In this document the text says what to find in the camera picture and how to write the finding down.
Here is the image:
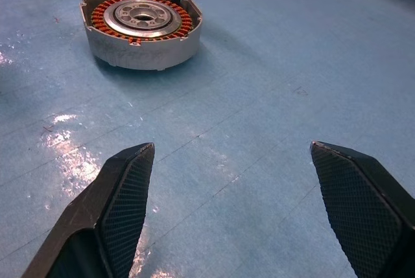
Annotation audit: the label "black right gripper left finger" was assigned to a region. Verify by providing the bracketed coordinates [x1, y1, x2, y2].
[21, 142, 156, 278]

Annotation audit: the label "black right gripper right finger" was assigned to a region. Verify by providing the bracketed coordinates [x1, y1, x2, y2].
[309, 141, 415, 278]

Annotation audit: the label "silver motor housing copper windings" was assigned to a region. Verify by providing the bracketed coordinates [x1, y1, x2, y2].
[79, 0, 204, 71]

